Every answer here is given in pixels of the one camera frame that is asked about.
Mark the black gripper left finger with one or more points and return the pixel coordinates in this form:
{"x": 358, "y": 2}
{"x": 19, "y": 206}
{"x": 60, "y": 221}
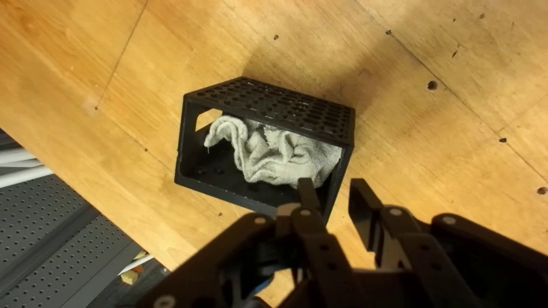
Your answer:
{"x": 274, "y": 267}

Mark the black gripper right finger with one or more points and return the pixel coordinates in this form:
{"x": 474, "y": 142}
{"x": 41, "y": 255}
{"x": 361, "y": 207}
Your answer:
{"x": 472, "y": 267}

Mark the white terry towel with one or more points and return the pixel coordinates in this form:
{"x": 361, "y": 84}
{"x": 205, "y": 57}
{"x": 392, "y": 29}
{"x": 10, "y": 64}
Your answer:
{"x": 267, "y": 154}

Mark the black plastic tray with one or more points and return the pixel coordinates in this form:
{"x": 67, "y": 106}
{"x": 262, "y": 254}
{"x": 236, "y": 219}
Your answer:
{"x": 274, "y": 105}

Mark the grey pegboard cabinet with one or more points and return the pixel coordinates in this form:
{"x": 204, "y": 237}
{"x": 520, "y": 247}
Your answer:
{"x": 44, "y": 245}

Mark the silver aluminium frame post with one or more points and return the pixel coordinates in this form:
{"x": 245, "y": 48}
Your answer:
{"x": 22, "y": 171}

